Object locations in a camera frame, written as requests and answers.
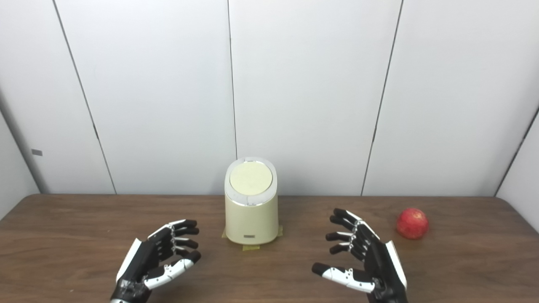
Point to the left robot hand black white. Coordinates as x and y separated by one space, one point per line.
141 259

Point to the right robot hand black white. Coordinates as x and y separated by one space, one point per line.
381 263

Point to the red apple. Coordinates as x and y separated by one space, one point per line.
412 224

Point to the cream-colored round bin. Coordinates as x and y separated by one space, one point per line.
251 219

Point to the cream round bin lid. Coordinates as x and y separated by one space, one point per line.
251 178

